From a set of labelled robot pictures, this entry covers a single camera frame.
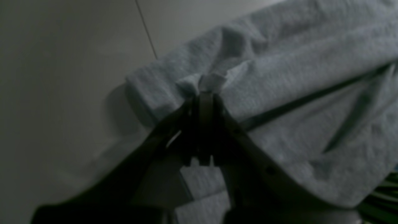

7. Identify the grey T-shirt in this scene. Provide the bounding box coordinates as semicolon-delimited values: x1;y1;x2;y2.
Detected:
127;0;397;224

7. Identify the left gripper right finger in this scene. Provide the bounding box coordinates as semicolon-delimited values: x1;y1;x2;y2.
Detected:
205;92;362;224

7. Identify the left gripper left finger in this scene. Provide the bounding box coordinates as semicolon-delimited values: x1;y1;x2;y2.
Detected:
31;92;205;224

